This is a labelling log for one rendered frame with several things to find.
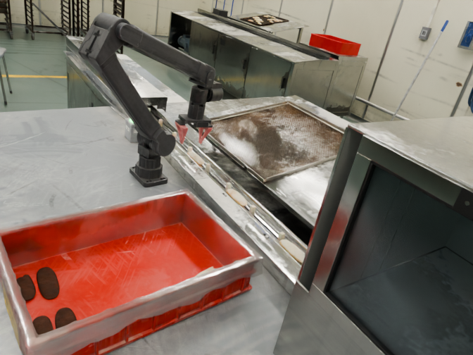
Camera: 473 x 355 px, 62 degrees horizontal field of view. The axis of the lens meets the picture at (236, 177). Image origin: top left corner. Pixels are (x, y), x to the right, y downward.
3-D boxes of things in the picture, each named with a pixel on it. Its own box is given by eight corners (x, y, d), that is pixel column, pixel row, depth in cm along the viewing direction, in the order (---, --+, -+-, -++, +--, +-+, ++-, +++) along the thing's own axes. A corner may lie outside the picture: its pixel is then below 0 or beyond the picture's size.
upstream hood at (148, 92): (65, 46, 260) (65, 33, 256) (93, 48, 270) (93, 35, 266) (128, 113, 171) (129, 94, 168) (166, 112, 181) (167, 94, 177)
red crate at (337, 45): (307, 44, 478) (310, 32, 472) (326, 45, 499) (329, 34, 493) (339, 54, 444) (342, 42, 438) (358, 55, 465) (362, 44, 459)
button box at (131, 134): (122, 143, 158) (124, 117, 153) (141, 141, 162) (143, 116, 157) (129, 151, 152) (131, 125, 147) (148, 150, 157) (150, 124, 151)
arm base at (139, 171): (128, 171, 131) (144, 187, 124) (129, 149, 128) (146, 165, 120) (151, 167, 137) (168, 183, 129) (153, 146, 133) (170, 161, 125)
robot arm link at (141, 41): (89, 31, 99) (116, 41, 93) (97, 8, 98) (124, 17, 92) (193, 79, 135) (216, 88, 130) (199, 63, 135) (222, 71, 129)
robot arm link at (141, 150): (136, 157, 127) (148, 163, 124) (139, 127, 122) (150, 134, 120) (158, 151, 134) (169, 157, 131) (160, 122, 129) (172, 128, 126)
